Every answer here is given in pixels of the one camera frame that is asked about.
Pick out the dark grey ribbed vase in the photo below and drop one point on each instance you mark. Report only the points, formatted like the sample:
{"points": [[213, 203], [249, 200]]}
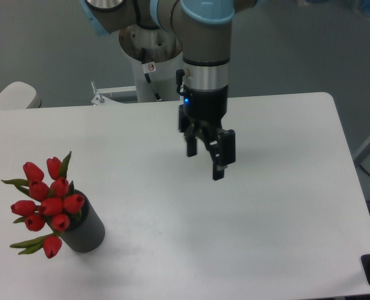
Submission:
{"points": [[87, 233]]}

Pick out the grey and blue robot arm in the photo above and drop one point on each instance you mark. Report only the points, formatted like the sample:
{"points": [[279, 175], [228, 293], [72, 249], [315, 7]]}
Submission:
{"points": [[203, 30]]}

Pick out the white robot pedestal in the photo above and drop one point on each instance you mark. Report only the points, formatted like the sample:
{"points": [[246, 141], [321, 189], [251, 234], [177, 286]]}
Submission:
{"points": [[155, 56]]}

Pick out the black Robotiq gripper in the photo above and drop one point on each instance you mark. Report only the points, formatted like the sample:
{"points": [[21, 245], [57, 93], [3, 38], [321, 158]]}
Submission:
{"points": [[204, 110]]}

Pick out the white chair armrest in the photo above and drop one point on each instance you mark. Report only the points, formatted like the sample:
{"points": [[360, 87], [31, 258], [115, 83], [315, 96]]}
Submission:
{"points": [[19, 95]]}

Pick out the red tulip bouquet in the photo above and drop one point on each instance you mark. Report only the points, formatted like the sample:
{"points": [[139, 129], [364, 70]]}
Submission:
{"points": [[56, 205]]}

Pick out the white metal base bracket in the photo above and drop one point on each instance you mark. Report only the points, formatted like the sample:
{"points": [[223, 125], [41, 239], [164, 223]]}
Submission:
{"points": [[113, 95]]}

